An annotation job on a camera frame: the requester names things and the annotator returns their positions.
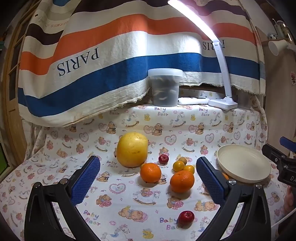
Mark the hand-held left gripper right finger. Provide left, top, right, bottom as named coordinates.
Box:
left=195, top=156, right=271, bottom=241

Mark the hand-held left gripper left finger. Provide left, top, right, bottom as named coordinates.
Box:
left=24, top=155, right=102, bottom=241

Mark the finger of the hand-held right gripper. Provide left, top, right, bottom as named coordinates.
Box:
left=279, top=136, right=296, bottom=154
left=262, top=144, right=289, bottom=168

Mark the large orange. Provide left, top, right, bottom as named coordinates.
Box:
left=140, top=163, right=162, bottom=183
left=170, top=170, right=195, bottom=194

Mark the cream plate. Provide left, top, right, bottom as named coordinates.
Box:
left=217, top=145, right=272, bottom=184

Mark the person's right hand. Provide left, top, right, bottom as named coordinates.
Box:
left=284, top=185, right=296, bottom=219

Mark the wooden panel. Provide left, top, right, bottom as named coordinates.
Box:
left=255, top=27, right=296, bottom=158

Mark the translucent plastic box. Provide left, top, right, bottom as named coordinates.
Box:
left=236, top=89, right=253, bottom=110

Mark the bear print cloth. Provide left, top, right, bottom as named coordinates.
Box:
left=0, top=91, right=288, bottom=241

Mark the white remote control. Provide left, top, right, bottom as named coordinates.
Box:
left=178, top=97, right=210, bottom=106

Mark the white cup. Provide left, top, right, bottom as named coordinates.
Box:
left=268, top=38, right=296, bottom=56

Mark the white desk lamp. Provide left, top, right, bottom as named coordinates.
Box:
left=167, top=0, right=238, bottom=110

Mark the lidded clear plastic container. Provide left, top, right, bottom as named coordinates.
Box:
left=148, top=68, right=183, bottom=107

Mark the wooden door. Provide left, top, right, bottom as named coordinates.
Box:
left=0, top=7, right=35, bottom=172

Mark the striped cloth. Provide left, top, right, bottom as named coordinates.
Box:
left=17, top=0, right=266, bottom=127

